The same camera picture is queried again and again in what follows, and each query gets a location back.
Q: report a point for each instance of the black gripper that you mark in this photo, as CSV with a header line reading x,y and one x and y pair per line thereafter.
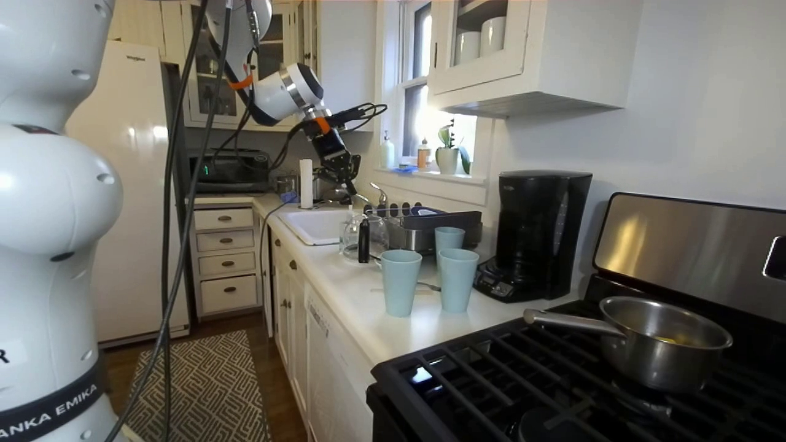
x,y
334,152

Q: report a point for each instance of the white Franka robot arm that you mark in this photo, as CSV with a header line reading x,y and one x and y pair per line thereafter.
x,y
49,204

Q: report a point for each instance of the clear glass coffee carafe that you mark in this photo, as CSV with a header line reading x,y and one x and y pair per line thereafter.
x,y
363,245

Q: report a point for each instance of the teal plastic cup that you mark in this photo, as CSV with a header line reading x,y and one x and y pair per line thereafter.
x,y
458,284
448,239
401,284

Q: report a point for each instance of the black measuring spoon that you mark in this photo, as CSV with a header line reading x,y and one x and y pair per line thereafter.
x,y
427,287

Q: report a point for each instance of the black drip coffee maker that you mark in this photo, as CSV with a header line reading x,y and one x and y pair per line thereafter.
x,y
537,235

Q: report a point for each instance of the chrome faucet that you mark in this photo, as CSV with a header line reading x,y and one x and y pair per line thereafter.
x,y
378,197

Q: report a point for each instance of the white paper towel roll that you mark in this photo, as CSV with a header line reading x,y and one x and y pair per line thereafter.
x,y
304,186

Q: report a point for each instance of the white kitchen sink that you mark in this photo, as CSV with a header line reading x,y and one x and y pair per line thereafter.
x,y
314,224

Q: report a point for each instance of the white soap bottle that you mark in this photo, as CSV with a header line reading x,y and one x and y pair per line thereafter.
x,y
385,153

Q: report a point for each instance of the blue cloth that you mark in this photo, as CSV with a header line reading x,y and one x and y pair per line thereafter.
x,y
285,197

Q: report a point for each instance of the orange soap bottle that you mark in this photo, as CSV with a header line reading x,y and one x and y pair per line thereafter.
x,y
424,159

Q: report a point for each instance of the black dish rack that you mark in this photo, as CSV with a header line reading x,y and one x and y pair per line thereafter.
x,y
430,224

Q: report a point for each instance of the white pot with plant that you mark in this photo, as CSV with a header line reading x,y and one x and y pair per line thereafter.
x,y
446,161

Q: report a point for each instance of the black toaster oven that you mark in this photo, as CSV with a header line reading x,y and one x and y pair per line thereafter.
x,y
233,171

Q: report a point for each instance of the kitchen window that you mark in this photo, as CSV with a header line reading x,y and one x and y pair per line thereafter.
x,y
419,90

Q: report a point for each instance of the white drawer unit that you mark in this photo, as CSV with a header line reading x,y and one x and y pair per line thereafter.
x,y
225,261

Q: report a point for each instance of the white base cabinet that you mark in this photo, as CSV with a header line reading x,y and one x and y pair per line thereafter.
x,y
285,320

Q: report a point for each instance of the white mug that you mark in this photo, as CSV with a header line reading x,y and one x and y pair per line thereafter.
x,y
491,35
468,47

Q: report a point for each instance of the white dishwasher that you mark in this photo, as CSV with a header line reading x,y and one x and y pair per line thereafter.
x,y
334,384

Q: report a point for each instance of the white refrigerator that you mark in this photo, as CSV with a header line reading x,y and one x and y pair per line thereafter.
x,y
136,247

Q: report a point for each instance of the patterned woven rug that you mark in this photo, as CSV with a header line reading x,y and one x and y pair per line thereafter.
x,y
204,395

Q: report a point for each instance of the black gas stove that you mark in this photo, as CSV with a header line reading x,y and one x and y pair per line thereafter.
x,y
573,384

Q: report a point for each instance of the steel saucepan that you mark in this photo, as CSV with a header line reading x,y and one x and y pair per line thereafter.
x,y
664,346

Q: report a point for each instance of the white glass-door wall cabinet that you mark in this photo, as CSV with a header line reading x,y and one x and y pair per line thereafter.
x,y
346,50

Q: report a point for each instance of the white wall cabinet with mugs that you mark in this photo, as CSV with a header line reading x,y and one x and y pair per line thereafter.
x,y
573,50

